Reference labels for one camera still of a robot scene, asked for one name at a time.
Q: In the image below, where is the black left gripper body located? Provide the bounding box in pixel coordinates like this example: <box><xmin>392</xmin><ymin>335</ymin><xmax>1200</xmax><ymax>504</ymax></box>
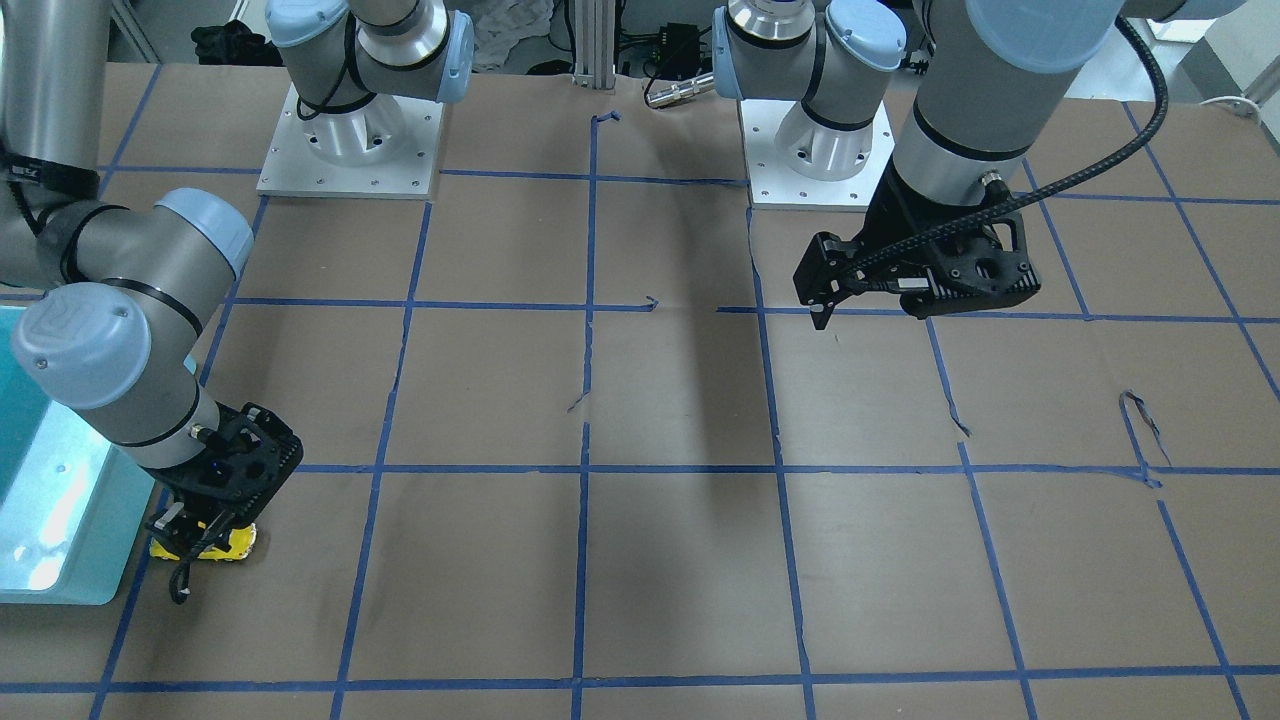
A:
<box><xmin>858</xmin><ymin>167</ymin><xmax>1041</xmax><ymax>319</ymax></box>

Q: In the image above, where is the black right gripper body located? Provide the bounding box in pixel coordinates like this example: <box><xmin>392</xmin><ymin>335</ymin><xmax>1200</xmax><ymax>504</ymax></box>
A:
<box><xmin>150</xmin><ymin>404</ymin><xmax>305</xmax><ymax>527</ymax></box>

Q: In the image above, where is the yellow toy beetle car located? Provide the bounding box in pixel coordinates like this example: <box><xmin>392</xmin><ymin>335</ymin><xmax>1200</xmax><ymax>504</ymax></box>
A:
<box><xmin>148</xmin><ymin>523</ymin><xmax>257</xmax><ymax>562</ymax></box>

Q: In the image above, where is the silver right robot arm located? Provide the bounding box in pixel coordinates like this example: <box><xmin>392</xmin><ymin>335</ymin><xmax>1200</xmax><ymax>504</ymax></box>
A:
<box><xmin>3</xmin><ymin>1</ymin><xmax>475</xmax><ymax>560</ymax></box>

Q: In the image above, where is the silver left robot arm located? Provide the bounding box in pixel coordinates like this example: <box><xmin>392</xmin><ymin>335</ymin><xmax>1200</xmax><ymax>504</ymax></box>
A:
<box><xmin>710</xmin><ymin>1</ymin><xmax>1238</xmax><ymax>331</ymax></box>

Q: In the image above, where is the light blue plastic bin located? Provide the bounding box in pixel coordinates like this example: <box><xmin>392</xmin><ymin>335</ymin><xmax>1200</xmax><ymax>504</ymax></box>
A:
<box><xmin>3</xmin><ymin>283</ymin><xmax>216</xmax><ymax>603</ymax></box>

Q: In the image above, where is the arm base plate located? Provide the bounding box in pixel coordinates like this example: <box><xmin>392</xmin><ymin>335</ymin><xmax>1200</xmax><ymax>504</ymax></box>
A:
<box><xmin>739</xmin><ymin>99</ymin><xmax>895</xmax><ymax>213</ymax></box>
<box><xmin>257</xmin><ymin>88</ymin><xmax>445</xmax><ymax>201</ymax></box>

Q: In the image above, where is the aluminium frame post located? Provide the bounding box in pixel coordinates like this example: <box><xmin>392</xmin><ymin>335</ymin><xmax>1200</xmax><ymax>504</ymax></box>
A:
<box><xmin>566</xmin><ymin>0</ymin><xmax>618</xmax><ymax>94</ymax></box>

